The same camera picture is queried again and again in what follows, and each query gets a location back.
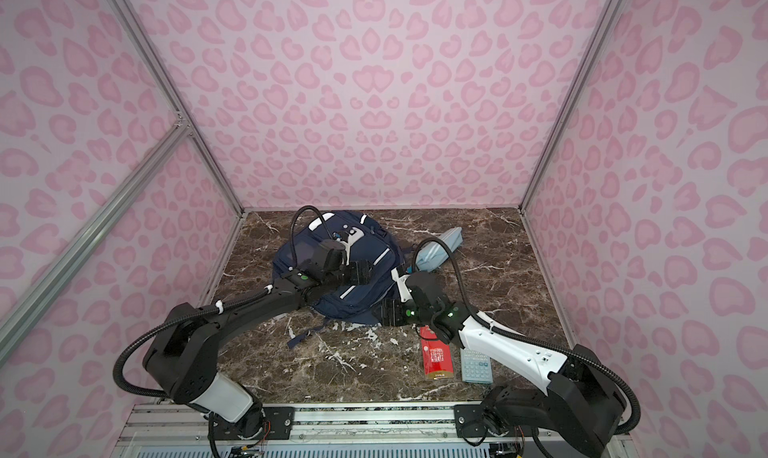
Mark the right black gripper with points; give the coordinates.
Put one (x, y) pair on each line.
(389, 305)

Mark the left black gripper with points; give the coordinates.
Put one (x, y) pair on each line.
(357, 278)

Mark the navy blue student backpack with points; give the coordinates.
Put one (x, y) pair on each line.
(354, 251)

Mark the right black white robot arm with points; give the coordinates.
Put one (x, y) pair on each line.
(574, 394)

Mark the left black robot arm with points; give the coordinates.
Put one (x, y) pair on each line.
(178, 359)

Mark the red rectangular box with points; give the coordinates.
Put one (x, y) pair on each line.
(436, 355)

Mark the light blue pencil case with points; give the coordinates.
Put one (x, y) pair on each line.
(432, 255)

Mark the teal calculator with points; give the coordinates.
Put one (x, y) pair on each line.
(476, 367)

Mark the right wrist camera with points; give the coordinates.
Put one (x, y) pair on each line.
(403, 290)

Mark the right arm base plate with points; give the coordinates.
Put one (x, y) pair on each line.
(471, 422)

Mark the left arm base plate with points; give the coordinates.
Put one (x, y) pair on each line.
(268, 422)

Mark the aluminium front rail frame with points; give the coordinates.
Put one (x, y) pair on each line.
(385, 429)

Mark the aluminium diagonal frame bar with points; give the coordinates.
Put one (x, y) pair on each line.
(39, 297)

